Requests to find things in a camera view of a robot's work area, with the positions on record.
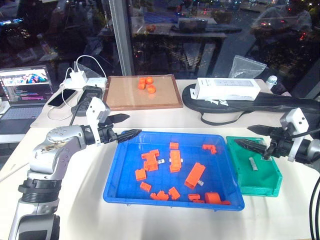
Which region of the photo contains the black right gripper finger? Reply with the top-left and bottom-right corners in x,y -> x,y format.
247,124 -> 273,137
233,138 -> 270,158

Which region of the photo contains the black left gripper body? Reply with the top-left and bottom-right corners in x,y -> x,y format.
96,116 -> 120,146

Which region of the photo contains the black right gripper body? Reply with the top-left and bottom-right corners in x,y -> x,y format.
262,126 -> 295,161

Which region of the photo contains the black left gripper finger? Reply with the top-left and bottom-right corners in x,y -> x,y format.
107,113 -> 131,124
115,128 -> 143,145

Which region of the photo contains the green plastic bin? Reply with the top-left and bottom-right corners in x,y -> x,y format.
225,135 -> 284,198

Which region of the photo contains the white rectangular device box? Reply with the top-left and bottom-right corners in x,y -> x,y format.
189,77 -> 262,102

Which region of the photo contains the wooden framed cork board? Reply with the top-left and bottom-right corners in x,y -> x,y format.
102,75 -> 184,112

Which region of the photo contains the black fabric bag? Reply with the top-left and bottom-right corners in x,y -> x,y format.
181,83 -> 320,126

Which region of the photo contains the orange stepped block cluster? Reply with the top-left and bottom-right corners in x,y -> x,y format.
141,149 -> 161,172

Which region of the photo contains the black power adapter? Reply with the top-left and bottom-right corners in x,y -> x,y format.
70,85 -> 105,117

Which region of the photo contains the orange L-shaped block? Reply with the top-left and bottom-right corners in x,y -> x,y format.
201,143 -> 218,155

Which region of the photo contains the white power strip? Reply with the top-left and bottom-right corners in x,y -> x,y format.
61,77 -> 109,90

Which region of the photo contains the small white bottle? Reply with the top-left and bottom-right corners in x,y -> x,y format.
265,74 -> 279,89

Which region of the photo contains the orange long studded block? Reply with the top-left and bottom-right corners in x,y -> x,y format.
169,149 -> 182,174

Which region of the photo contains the black smartphone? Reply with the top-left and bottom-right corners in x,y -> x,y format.
47,88 -> 78,109

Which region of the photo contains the blue plastic tray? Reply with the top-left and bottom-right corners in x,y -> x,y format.
102,131 -> 246,212

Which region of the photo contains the large orange rectangular block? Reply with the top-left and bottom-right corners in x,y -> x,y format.
184,162 -> 207,189

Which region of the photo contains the clear plastic zip bag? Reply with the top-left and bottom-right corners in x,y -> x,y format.
228,54 -> 268,80

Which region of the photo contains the orange chunky block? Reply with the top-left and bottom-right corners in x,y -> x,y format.
204,191 -> 222,205

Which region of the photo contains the orange jagged block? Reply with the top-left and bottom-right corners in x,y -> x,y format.
149,190 -> 171,202

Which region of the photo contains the small orange flat block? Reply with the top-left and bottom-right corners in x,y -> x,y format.
187,193 -> 206,204

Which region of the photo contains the open laptop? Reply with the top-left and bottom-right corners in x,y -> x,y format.
0,65 -> 55,144

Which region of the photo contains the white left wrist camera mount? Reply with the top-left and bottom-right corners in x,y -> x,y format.
85,96 -> 111,146

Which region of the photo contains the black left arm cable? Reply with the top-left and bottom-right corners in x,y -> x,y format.
68,99 -> 88,126

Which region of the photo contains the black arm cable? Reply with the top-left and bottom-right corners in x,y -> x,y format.
68,99 -> 88,126
308,174 -> 320,240

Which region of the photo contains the white charging cable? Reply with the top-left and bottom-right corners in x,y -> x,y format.
47,54 -> 109,122

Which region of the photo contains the white wall charger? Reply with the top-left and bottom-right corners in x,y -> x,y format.
68,70 -> 87,89

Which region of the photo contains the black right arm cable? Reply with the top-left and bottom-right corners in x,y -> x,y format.
308,174 -> 320,240

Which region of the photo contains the grey window frame post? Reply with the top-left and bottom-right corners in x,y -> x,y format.
108,0 -> 134,77

